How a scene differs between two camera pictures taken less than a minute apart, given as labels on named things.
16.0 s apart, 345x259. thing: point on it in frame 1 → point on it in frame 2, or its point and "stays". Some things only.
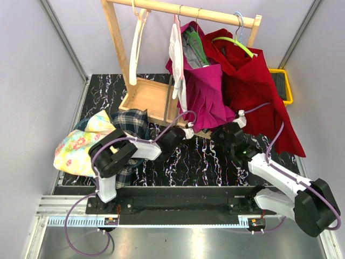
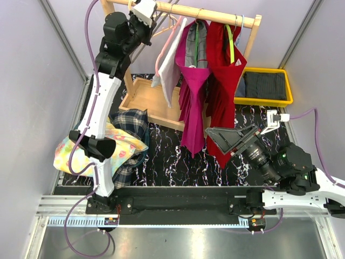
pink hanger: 179,27 → 167,44
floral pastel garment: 72,155 stays
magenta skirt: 206,104 → 192,97
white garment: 179,91 → 167,76
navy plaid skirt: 135,123 stays
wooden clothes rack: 153,100 stays
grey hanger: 167,99 → 158,30
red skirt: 249,88 → 227,58
